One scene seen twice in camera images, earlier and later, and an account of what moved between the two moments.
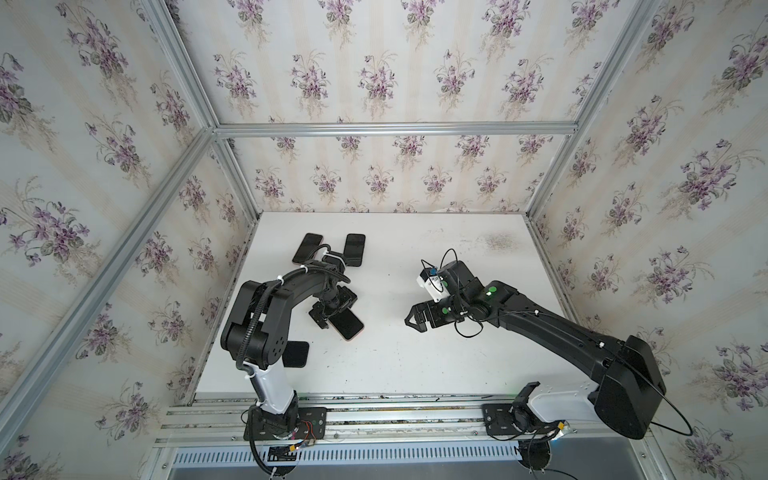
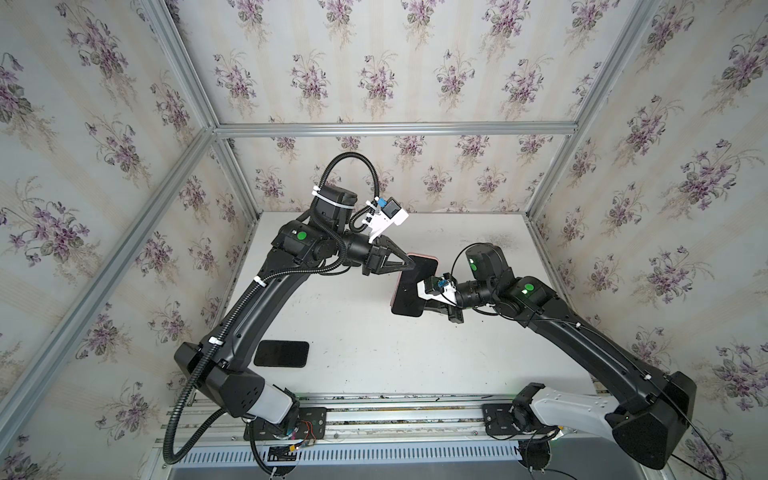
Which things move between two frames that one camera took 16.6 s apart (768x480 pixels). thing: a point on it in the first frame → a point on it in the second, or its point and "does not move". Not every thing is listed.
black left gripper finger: (345, 320) → (398, 266)
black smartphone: (295, 354) does not move
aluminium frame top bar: (270, 128) does not move
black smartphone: (347, 323) → (405, 300)
